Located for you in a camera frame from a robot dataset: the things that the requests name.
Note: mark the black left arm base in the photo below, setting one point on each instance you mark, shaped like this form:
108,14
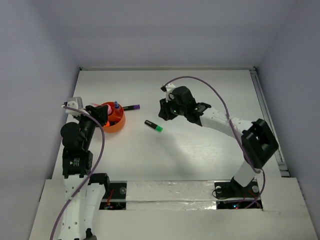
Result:
115,197

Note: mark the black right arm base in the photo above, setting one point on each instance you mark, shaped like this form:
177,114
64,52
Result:
232,197

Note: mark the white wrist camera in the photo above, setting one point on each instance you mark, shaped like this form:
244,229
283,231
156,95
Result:
168,90
74,106

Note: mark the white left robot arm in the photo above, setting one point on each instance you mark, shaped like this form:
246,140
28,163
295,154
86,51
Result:
84,189

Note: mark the aluminium rail on right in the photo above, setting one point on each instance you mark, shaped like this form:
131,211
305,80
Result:
282,165

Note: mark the clear spray bottle blue cap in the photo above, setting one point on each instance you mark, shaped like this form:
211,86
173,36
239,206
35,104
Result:
117,106

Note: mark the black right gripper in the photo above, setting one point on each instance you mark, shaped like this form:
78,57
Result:
164,112

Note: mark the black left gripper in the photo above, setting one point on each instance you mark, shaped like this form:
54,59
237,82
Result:
94,113

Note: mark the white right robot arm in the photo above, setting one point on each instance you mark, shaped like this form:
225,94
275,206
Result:
255,138

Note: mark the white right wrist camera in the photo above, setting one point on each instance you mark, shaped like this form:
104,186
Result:
168,90

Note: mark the pink patterned tube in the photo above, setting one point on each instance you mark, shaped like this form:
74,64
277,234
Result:
109,110

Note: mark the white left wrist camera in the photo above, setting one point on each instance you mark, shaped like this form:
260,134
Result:
74,106

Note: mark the purple cap highlighter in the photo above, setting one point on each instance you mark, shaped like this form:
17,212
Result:
131,107

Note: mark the orange round organizer container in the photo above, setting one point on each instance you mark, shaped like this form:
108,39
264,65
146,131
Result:
116,120

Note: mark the green cap highlighter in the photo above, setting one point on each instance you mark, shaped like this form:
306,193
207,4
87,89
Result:
154,126

